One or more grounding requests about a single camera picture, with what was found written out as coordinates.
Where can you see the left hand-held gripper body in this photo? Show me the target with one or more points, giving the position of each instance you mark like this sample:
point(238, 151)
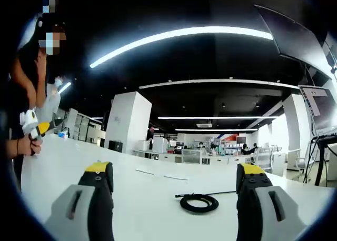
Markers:
point(27, 121)

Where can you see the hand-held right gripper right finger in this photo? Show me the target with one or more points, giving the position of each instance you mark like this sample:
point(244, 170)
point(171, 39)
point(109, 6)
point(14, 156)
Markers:
point(260, 212)

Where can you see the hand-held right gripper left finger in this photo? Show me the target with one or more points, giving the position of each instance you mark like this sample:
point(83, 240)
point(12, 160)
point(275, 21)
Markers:
point(87, 212)

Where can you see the white desk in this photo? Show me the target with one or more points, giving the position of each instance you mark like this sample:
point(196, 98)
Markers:
point(147, 199)

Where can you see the person's left hand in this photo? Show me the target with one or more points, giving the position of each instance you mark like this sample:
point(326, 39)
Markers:
point(30, 147)

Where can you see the blue white tissue box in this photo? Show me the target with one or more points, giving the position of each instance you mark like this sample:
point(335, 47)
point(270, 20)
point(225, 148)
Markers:
point(63, 134)

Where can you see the short ceiling light strip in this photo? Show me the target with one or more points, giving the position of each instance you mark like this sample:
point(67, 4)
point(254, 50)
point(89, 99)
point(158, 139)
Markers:
point(64, 88)

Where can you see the white office chair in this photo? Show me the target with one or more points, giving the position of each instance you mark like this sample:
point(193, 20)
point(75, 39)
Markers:
point(300, 160)
point(263, 158)

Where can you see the black square box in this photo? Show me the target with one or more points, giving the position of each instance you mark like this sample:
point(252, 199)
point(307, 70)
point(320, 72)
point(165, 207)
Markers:
point(115, 145)

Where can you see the white square pillar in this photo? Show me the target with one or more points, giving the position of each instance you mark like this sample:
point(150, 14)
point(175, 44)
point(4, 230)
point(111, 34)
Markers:
point(297, 130)
point(130, 122)

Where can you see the black laptop stand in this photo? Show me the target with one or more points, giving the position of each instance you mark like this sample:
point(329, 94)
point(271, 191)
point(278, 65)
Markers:
point(322, 156)

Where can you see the white appliance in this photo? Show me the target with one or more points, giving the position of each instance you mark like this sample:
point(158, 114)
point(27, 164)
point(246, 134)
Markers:
point(143, 145)
point(159, 145)

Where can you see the ceiling air vent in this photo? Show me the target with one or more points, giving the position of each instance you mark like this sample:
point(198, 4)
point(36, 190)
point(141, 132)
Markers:
point(204, 125)

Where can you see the laptop screen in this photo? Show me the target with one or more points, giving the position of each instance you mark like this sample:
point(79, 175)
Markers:
point(318, 109)

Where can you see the long ceiling light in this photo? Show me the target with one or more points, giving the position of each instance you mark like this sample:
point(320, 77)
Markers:
point(184, 33)

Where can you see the large monitor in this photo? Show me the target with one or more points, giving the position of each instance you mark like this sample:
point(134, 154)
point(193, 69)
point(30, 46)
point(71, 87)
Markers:
point(292, 38)

